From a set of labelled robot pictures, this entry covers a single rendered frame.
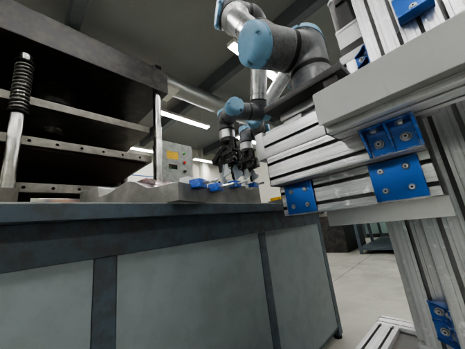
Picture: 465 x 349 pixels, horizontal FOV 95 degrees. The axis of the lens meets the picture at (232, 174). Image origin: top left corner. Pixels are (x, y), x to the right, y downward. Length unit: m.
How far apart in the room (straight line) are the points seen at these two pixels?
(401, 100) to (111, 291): 0.72
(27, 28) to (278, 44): 1.43
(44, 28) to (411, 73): 1.74
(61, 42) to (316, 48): 1.46
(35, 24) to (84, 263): 1.45
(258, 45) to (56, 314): 0.77
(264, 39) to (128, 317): 0.79
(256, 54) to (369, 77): 0.32
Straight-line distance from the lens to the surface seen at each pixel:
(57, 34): 1.81
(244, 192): 1.00
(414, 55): 0.45
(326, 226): 4.93
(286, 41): 0.69
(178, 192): 0.63
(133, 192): 0.77
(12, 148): 1.48
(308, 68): 0.69
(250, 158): 1.23
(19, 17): 1.81
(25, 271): 0.62
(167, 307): 0.73
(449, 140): 0.72
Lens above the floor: 0.71
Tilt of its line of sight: 14 degrees up
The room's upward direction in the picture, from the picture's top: 7 degrees counter-clockwise
